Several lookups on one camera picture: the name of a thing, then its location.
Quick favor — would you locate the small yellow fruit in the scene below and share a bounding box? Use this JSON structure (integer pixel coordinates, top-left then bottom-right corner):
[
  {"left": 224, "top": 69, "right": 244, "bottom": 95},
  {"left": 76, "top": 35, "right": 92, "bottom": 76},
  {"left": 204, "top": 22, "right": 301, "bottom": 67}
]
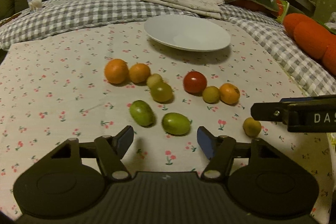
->
[
  {"left": 243, "top": 117, "right": 262, "bottom": 138},
  {"left": 202, "top": 86, "right": 221, "bottom": 104}
]

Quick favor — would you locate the green oval tomato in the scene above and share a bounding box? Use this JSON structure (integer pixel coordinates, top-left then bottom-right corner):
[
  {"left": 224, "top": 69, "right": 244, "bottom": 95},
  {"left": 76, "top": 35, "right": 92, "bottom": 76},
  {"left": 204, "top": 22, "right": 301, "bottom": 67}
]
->
[
  {"left": 129, "top": 100, "right": 155, "bottom": 127},
  {"left": 161, "top": 113, "right": 191, "bottom": 136}
]

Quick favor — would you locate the orange mandarin with spot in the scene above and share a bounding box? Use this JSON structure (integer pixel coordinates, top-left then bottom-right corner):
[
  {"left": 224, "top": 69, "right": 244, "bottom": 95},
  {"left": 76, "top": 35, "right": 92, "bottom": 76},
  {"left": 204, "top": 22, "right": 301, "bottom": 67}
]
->
[{"left": 219, "top": 83, "right": 240, "bottom": 105}]

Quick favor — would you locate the red tomato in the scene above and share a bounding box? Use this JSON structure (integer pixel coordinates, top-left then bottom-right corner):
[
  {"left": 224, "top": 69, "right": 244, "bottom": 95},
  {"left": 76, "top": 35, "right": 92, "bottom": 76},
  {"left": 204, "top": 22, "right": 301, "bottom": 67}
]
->
[{"left": 183, "top": 71, "right": 207, "bottom": 94}]

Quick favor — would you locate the olive green tomato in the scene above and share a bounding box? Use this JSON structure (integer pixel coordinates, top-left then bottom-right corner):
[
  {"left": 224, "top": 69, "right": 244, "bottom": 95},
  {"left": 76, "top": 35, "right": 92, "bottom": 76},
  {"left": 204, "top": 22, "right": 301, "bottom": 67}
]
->
[{"left": 150, "top": 82, "right": 173, "bottom": 103}]

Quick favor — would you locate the large orange mandarin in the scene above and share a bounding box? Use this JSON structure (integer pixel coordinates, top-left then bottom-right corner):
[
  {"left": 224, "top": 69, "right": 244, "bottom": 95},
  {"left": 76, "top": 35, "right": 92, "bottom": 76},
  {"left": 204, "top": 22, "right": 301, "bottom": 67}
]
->
[{"left": 104, "top": 59, "right": 129, "bottom": 84}]

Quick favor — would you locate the small yellow-green fruit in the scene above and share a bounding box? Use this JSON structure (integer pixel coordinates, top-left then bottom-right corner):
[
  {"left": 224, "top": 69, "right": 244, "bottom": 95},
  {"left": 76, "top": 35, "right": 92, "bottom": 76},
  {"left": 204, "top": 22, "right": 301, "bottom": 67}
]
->
[{"left": 146, "top": 73, "right": 163, "bottom": 89}]

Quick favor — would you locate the cherry print cloth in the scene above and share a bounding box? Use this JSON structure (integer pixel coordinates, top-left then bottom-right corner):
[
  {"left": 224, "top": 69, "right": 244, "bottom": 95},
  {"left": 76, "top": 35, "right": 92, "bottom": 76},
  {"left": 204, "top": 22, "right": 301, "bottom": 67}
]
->
[{"left": 0, "top": 16, "right": 332, "bottom": 222}]

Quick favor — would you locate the orange plush cushion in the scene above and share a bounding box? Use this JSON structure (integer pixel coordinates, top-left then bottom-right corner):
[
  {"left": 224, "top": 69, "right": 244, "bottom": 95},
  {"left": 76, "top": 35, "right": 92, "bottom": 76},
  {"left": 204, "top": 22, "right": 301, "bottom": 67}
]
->
[{"left": 282, "top": 13, "right": 335, "bottom": 76}]

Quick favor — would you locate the green and red book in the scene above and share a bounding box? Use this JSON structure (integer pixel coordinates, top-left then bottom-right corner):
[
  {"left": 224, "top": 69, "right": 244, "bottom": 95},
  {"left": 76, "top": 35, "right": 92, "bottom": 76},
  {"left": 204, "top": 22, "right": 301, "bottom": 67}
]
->
[{"left": 276, "top": 0, "right": 290, "bottom": 23}]

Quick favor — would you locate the white ribbed plate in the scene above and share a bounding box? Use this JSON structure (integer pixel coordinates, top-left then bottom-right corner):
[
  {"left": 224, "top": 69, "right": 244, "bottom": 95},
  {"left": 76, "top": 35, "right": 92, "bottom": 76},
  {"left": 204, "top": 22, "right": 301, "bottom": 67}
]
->
[{"left": 143, "top": 15, "right": 231, "bottom": 52}]

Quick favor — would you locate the grey checked blanket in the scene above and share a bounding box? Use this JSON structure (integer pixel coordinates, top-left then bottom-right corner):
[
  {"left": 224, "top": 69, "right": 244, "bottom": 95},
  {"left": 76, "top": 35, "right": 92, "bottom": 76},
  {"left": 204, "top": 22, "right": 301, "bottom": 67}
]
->
[{"left": 1, "top": 0, "right": 335, "bottom": 96}]

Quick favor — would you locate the clear box of cotton swabs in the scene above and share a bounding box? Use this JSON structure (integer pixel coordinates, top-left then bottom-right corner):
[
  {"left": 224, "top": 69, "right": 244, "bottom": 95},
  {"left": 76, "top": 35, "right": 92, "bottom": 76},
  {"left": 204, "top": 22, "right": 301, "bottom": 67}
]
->
[{"left": 27, "top": 0, "right": 43, "bottom": 12}]

